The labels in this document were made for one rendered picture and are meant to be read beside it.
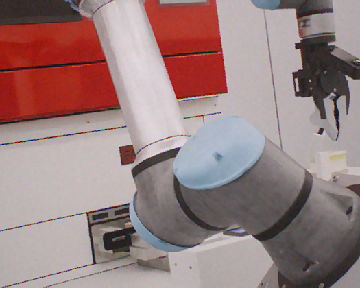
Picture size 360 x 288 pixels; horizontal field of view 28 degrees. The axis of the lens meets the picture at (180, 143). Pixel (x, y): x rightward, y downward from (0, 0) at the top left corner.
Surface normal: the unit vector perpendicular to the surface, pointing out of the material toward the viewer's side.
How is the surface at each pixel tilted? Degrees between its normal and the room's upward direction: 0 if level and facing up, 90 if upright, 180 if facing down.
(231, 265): 90
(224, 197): 123
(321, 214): 70
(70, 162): 90
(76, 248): 90
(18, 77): 90
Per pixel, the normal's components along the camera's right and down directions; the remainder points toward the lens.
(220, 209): -0.35, 0.70
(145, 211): -0.81, 0.05
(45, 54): 0.55, -0.03
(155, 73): 0.44, -0.38
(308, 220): -0.01, -0.10
